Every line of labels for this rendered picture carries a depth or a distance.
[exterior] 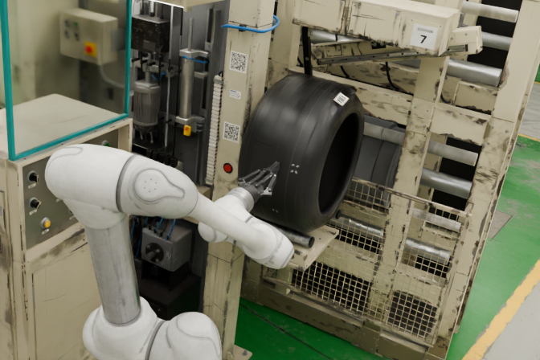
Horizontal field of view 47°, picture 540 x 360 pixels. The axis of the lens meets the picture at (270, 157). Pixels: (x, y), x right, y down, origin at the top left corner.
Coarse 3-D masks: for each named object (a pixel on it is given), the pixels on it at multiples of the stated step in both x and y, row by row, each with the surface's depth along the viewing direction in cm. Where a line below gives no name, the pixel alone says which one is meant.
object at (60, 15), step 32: (0, 0) 172; (32, 0) 181; (64, 0) 192; (96, 0) 205; (128, 0) 218; (32, 32) 185; (64, 32) 196; (96, 32) 209; (128, 32) 223; (32, 64) 188; (64, 64) 200; (96, 64) 214; (128, 64) 228; (32, 96) 192; (64, 96) 204; (96, 96) 218; (128, 96) 233; (32, 128) 196; (64, 128) 208; (96, 128) 222
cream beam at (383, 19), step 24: (312, 0) 243; (336, 0) 238; (360, 0) 234; (384, 0) 241; (408, 0) 248; (312, 24) 246; (336, 24) 241; (360, 24) 237; (384, 24) 232; (408, 24) 228; (432, 24) 224; (456, 24) 240; (408, 48) 231
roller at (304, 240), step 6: (270, 222) 246; (276, 228) 243; (282, 228) 243; (288, 228) 243; (288, 234) 241; (294, 234) 241; (300, 234) 240; (294, 240) 241; (300, 240) 239; (306, 240) 238; (312, 240) 238; (306, 246) 239; (312, 246) 241
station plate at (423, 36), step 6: (414, 24) 227; (414, 30) 228; (420, 30) 227; (426, 30) 226; (432, 30) 224; (414, 36) 228; (420, 36) 227; (426, 36) 226; (432, 36) 225; (414, 42) 229; (420, 42) 228; (426, 42) 227; (432, 42) 226; (432, 48) 227
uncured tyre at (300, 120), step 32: (288, 96) 224; (320, 96) 222; (352, 96) 232; (256, 128) 222; (288, 128) 217; (320, 128) 216; (352, 128) 262; (256, 160) 221; (288, 160) 216; (320, 160) 217; (352, 160) 259; (288, 192) 218; (320, 192) 266; (288, 224) 232; (320, 224) 240
